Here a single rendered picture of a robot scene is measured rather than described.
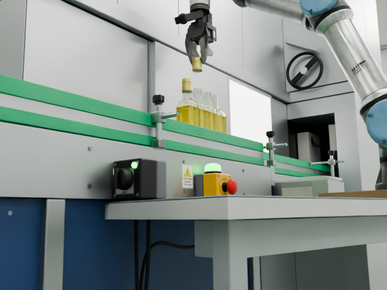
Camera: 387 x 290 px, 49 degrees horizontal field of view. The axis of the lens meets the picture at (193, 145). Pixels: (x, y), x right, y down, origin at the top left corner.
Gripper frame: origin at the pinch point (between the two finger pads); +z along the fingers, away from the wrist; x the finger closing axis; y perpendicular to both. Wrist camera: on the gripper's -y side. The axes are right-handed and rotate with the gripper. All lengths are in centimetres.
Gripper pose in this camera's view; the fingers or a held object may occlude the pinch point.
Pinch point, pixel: (197, 61)
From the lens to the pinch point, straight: 148.3
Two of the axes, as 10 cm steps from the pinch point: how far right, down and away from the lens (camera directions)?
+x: -8.0, 1.1, 6.0
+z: 0.2, 9.9, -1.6
